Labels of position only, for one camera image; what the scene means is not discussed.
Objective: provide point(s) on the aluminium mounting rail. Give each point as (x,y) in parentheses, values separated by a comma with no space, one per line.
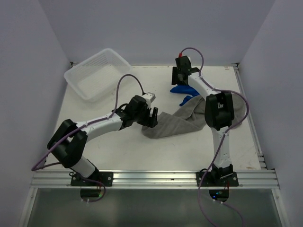
(120,179)

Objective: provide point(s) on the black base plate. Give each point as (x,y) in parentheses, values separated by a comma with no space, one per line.
(210,180)
(105,177)

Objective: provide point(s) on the blue towel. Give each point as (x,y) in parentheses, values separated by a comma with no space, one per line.
(186,90)

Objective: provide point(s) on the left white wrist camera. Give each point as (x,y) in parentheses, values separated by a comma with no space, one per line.
(149,97)

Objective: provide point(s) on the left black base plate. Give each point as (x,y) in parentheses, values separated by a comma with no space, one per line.
(105,177)

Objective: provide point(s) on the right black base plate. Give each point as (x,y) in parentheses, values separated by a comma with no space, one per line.
(210,180)

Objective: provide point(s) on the white plastic basket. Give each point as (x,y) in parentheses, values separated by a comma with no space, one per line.
(97,75)

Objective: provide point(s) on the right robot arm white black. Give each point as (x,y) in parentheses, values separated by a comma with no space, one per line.
(219,113)

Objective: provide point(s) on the grey towel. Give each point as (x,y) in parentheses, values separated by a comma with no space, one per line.
(190,117)

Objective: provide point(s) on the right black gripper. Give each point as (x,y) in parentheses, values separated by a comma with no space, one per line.
(174,80)

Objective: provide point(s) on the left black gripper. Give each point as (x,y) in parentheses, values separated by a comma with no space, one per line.
(149,121)

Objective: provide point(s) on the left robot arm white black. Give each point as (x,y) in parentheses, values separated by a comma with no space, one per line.
(69,141)

